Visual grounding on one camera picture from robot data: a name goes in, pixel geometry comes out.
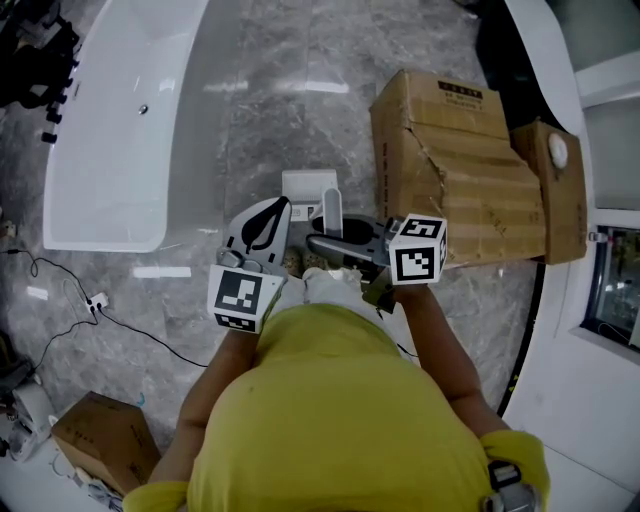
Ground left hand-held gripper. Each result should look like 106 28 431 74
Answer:
207 196 293 335

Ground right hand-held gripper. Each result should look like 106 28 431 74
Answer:
305 213 448 315

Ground person's left forearm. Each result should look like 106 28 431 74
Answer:
149 326 262 485

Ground person's right forearm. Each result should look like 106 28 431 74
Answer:
391 283 512 437

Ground person's light trousers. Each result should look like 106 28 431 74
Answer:
301 266 402 357

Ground large torn cardboard box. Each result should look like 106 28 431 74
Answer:
369 69 547 267

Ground white rectangular bathtub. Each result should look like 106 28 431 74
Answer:
41 0 212 254

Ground person's yellow shirt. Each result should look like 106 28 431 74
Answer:
121 304 552 512

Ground narrow cardboard box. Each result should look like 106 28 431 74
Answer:
509 119 589 266

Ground white round disc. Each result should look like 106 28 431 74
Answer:
546 131 572 169

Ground cardboard box with dark print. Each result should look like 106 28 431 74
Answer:
50 390 163 497

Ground dark framed window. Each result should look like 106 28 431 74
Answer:
581 224 640 352

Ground black office chair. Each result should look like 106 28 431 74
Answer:
0 0 82 147

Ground small white appliance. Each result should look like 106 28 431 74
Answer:
8 383 54 464

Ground white power strip with cable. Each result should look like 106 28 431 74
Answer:
0 246 210 370

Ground grey shoulder strap buckle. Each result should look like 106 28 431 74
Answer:
479 459 542 512

